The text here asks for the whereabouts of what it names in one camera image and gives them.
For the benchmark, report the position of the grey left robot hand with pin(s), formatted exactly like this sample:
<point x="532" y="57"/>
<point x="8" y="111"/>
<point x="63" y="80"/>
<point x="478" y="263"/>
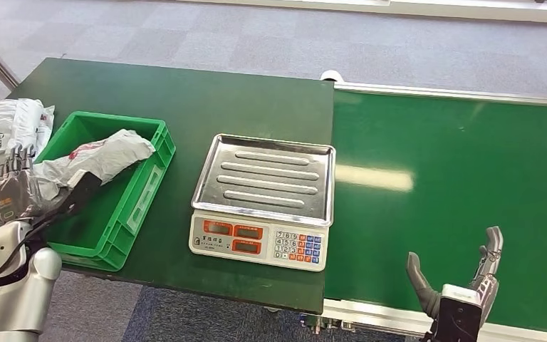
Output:
<point x="16" y="193"/>

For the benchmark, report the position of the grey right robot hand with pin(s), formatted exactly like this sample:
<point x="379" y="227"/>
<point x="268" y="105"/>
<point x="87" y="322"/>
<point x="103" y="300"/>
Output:
<point x="488" y="278"/>

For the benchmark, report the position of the white package with red print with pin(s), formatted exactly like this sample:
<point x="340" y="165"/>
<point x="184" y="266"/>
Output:
<point x="103" y="158"/>

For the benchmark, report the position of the green conveyor belt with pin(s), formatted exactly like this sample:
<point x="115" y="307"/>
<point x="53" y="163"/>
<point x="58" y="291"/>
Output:
<point x="443" y="141"/>

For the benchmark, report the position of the connector cluster under conveyor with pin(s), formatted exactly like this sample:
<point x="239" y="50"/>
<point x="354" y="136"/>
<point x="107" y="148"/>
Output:
<point x="325" y="324"/>

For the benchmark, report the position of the green plastic crate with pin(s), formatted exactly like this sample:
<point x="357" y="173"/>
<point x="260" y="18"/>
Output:
<point x="127" y="212"/>

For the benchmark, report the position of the white scale with steel tray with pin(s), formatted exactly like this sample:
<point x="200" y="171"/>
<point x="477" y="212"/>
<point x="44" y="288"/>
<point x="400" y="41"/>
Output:
<point x="273" y="189"/>

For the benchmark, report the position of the white low ledge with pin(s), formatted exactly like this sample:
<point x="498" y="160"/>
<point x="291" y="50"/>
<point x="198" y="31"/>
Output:
<point x="443" y="8"/>

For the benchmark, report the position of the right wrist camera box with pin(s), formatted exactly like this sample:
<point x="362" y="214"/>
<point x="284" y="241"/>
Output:
<point x="460" y="314"/>

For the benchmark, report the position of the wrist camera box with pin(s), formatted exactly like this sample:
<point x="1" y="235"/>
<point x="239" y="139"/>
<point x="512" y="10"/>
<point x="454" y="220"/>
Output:
<point x="82" y="191"/>
<point x="460" y="314"/>

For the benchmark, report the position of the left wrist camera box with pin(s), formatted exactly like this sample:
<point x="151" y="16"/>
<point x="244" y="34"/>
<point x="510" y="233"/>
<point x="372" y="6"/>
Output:
<point x="82" y="191"/>

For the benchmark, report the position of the aluminium conveyor side rail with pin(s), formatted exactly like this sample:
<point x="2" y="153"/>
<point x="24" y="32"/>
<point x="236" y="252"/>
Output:
<point x="443" y="92"/>
<point x="372" y="317"/>

